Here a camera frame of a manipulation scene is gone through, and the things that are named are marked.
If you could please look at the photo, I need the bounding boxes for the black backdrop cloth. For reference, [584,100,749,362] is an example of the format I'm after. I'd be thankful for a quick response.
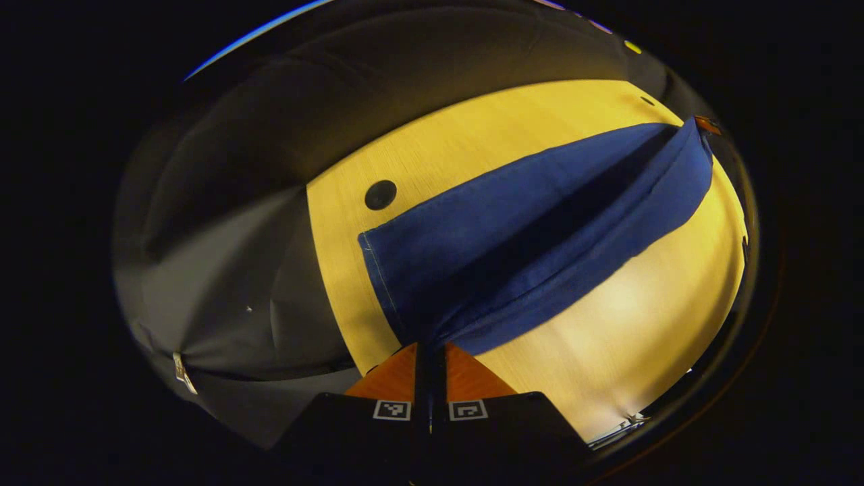
[113,0,676,450]

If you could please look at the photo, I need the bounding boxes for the blue denim jeans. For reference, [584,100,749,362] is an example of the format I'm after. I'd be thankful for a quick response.
[358,116,715,358]

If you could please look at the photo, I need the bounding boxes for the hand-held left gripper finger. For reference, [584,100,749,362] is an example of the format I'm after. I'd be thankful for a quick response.
[273,343,433,486]
[432,343,595,486]

